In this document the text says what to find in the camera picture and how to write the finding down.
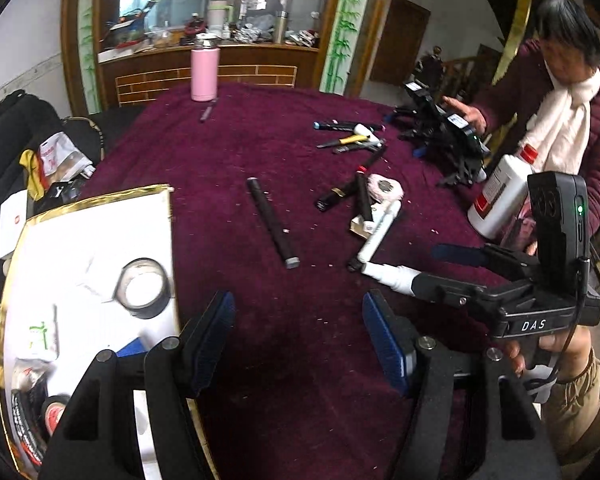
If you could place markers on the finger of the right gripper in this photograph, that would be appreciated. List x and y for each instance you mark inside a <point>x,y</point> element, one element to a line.
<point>502,301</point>
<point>488,256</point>

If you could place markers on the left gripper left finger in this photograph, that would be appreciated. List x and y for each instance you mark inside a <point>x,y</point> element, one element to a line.
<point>203,340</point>

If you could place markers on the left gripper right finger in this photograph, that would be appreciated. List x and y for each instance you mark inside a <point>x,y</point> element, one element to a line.
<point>392,337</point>

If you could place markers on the white ointment tube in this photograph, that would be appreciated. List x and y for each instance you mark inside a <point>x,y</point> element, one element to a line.
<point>398,278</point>

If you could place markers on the grey tape roll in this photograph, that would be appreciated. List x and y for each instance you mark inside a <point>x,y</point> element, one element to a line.
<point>143,288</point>

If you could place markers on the black nail file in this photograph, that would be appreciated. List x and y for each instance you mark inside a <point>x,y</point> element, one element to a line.
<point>380,230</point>

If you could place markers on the long black tube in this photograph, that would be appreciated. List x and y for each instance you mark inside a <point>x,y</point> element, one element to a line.
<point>272,224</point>

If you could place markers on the white storage box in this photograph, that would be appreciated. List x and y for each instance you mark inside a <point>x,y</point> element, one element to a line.
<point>87,391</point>

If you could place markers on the white red carton box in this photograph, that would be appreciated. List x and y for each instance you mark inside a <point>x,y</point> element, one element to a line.
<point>365,228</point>

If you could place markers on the operator right hand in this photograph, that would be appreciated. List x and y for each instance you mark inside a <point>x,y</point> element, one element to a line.
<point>575,348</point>

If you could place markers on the large white red bottle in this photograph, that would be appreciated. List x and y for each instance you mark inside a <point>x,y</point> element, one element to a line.
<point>504,192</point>

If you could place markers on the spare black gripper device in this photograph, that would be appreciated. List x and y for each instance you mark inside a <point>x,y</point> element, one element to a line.
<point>440,136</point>

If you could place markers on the black gold lipstick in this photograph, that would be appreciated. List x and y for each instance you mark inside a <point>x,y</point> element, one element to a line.
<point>336,195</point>

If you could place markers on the clear black pen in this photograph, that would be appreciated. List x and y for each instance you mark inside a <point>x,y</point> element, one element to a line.
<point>358,146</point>

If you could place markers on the maroon table cloth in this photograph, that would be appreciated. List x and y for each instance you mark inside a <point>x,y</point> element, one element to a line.
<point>298,392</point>

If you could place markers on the woman in maroon jacket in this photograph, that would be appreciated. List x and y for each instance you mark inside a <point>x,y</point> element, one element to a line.
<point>549,98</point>

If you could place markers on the yellow black pen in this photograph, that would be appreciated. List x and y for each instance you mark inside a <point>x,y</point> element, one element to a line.
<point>344,141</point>

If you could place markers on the small pen near bottle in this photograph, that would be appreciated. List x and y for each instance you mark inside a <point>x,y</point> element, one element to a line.
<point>207,111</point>

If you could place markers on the white plastic bag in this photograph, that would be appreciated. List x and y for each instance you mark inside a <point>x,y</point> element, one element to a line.
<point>62,161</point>

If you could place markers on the pink thermos bottle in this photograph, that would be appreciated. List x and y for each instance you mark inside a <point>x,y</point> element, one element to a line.
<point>204,66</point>

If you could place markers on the black leather sofa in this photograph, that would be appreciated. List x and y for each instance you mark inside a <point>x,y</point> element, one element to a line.
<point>26,121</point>

